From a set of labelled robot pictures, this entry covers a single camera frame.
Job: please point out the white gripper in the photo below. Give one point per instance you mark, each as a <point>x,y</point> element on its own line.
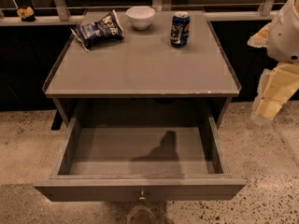
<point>285,36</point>

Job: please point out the blue chip bag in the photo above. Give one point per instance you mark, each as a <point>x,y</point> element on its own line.
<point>105,30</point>

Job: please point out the grey cabinet with top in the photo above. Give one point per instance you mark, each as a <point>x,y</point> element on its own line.
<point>144,64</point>

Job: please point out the small metal drawer knob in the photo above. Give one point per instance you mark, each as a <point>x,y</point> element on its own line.
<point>142,197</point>

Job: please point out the open grey top drawer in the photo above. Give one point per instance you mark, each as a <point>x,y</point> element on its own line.
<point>114,163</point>

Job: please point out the blue soda can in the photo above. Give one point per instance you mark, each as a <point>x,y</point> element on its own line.
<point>180,29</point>

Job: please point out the white ceramic bowl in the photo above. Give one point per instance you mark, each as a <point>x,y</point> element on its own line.
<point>140,17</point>

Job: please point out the metal window railing ledge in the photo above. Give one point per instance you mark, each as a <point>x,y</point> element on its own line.
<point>54,12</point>

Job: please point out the small yellow object on ledge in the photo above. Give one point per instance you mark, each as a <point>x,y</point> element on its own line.
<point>26,14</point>

